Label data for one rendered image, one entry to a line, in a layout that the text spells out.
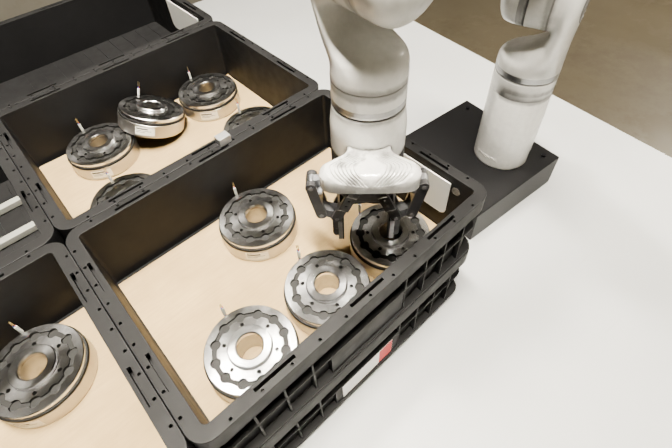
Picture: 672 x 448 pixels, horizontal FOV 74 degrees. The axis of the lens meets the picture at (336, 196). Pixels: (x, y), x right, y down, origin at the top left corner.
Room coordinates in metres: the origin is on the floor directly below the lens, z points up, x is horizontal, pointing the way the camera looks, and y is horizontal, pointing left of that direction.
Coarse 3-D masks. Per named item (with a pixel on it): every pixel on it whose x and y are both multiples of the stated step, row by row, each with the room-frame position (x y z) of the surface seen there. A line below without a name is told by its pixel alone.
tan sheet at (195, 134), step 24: (240, 96) 0.70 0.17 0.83; (192, 120) 0.63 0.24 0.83; (216, 120) 0.63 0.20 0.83; (144, 144) 0.58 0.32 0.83; (168, 144) 0.57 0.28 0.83; (192, 144) 0.57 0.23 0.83; (48, 168) 0.54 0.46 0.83; (72, 168) 0.53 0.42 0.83; (144, 168) 0.52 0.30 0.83; (72, 192) 0.48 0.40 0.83; (96, 192) 0.47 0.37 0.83; (72, 216) 0.43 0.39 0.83
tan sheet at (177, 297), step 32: (320, 160) 0.51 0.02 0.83; (288, 192) 0.45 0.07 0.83; (320, 224) 0.39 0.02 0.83; (192, 256) 0.35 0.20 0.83; (224, 256) 0.34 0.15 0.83; (288, 256) 0.34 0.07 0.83; (128, 288) 0.30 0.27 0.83; (160, 288) 0.30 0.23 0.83; (192, 288) 0.30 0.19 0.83; (224, 288) 0.29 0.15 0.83; (256, 288) 0.29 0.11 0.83; (160, 320) 0.25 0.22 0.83; (192, 320) 0.25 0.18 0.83; (192, 352) 0.21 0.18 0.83; (256, 352) 0.21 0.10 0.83; (192, 384) 0.18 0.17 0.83
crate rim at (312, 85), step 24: (216, 24) 0.78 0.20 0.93; (96, 72) 0.65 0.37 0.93; (288, 72) 0.61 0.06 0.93; (48, 96) 0.59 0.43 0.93; (0, 120) 0.54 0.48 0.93; (216, 144) 0.45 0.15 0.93; (24, 168) 0.43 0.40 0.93; (168, 168) 0.41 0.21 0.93; (48, 192) 0.39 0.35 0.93; (120, 192) 0.38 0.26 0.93; (48, 216) 0.35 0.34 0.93
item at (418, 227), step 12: (360, 216) 0.37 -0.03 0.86; (372, 216) 0.37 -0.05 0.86; (420, 216) 0.36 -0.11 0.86; (360, 228) 0.35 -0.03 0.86; (420, 228) 0.35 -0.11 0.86; (360, 240) 0.33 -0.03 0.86; (372, 240) 0.33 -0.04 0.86; (408, 240) 0.33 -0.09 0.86; (360, 252) 0.31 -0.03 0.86; (372, 252) 0.31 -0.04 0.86; (384, 252) 0.31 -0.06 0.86; (396, 252) 0.31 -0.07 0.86; (384, 264) 0.29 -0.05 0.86
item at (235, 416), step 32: (320, 96) 0.55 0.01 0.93; (256, 128) 0.48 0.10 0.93; (480, 192) 0.34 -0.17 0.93; (96, 224) 0.33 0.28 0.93; (448, 224) 0.30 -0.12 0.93; (416, 256) 0.26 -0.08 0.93; (96, 288) 0.24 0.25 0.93; (384, 288) 0.22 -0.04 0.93; (128, 320) 0.21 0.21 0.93; (352, 320) 0.19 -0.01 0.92; (320, 352) 0.17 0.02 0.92; (160, 384) 0.14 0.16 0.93; (256, 384) 0.14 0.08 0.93; (288, 384) 0.14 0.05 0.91; (192, 416) 0.11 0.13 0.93; (224, 416) 0.11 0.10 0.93
